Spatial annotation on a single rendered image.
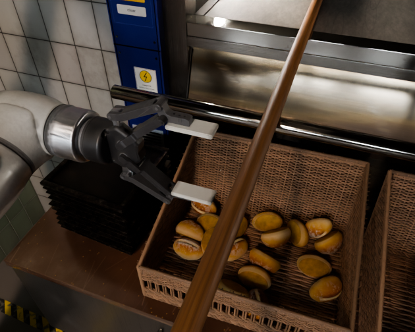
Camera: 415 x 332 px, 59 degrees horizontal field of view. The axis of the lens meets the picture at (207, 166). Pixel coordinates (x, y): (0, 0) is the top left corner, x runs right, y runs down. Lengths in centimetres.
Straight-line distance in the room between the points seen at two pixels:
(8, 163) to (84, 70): 79
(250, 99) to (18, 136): 69
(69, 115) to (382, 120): 81
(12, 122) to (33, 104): 4
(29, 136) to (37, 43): 83
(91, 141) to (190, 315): 31
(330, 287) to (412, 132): 47
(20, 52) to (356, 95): 114
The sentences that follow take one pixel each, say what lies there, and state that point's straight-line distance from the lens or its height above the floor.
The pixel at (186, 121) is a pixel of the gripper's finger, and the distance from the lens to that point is 51.
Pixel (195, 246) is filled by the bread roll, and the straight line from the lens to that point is 114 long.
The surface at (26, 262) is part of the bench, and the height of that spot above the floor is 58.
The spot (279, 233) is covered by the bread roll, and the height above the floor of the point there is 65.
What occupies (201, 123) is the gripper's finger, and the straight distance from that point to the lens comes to 52.
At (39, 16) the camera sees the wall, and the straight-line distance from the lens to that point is 138.
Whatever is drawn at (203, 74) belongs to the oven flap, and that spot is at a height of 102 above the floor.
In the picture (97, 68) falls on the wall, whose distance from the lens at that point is 133.
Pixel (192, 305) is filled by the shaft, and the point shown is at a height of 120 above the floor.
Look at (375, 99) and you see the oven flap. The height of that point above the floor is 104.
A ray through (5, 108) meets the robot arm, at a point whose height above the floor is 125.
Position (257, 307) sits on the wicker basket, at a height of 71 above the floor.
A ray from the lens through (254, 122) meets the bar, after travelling 70.
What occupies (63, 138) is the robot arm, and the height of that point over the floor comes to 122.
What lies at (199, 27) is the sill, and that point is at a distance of 108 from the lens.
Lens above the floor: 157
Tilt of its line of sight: 43 degrees down
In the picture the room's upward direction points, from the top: straight up
